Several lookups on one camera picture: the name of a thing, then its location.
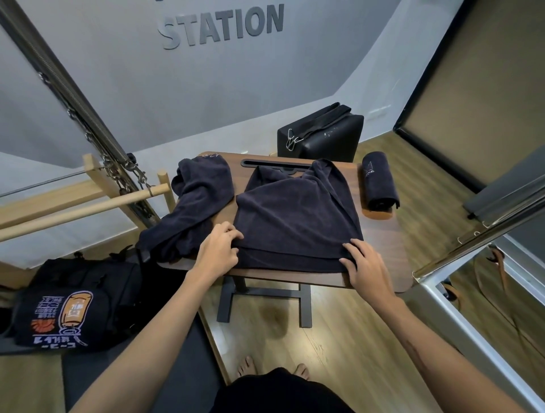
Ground chrome tower pole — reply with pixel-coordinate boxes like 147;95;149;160
0;0;161;229

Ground silver metal frame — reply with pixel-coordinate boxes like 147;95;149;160
408;229;545;413

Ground black padded box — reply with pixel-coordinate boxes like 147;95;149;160
276;102;365;163

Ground person's left foot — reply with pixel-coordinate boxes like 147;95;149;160
236;355;258;377

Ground chrome frame pole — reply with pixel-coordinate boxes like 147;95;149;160
413;193;545;284

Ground grey wall letters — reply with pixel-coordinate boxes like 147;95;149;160
155;3;285;51

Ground brown blind with black frame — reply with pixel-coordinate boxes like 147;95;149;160
393;0;545;192

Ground person's black shorts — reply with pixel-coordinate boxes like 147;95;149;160
211;368;357;413

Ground black printed backpack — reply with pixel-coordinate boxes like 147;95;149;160
12;245;148;353

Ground wooden roll bar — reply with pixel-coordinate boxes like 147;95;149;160
0;183;171;243

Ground person's left forearm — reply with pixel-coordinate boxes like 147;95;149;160
70;272;222;413

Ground wooden tower frame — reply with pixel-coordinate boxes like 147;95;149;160
0;153;176;230

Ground grey panel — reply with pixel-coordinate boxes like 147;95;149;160
463;146;545;222

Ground brown wooden side table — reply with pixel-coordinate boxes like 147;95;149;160
157;151;414;329

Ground person's right hand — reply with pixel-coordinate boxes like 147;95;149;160
339;238;399;311

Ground person's left hand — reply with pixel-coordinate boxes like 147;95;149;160
191;221;245;284

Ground dark navy towel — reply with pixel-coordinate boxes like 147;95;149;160
362;151;401;212
232;158;365;274
135;154;236;264

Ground black strap with metal clips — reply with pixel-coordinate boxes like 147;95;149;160
285;102;353;152

